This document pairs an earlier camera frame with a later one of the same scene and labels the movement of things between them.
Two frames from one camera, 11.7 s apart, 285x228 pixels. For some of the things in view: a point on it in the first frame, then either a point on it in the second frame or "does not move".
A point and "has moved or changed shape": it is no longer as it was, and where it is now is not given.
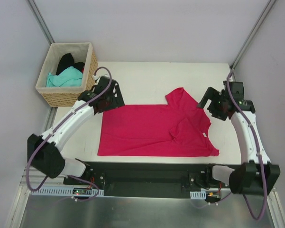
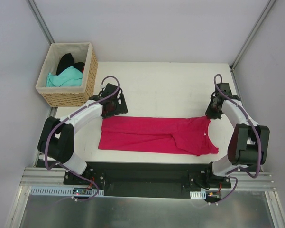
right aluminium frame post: x=256 y=27 does not move
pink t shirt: x=179 y=128 has moved or changed shape
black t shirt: x=66 y=61 does not move
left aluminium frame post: x=41 y=21 does not move
